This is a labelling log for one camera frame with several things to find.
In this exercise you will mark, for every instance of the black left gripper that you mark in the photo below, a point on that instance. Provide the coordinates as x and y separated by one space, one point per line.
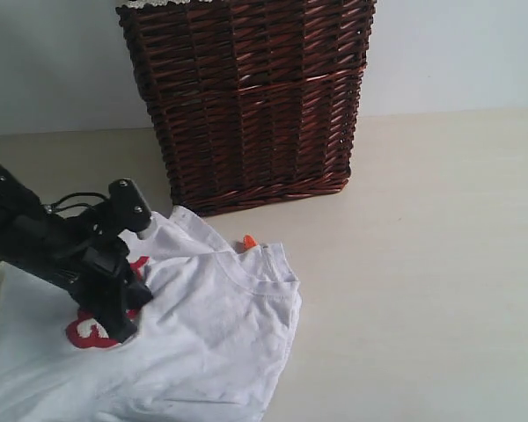
107 285

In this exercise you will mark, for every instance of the white t-shirt red lettering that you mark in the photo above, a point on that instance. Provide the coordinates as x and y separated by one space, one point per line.
210 346

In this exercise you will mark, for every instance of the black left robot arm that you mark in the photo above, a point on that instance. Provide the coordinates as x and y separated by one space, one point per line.
35 238

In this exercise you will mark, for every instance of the dark red wicker basket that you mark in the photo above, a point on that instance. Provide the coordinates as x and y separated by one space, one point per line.
252 103

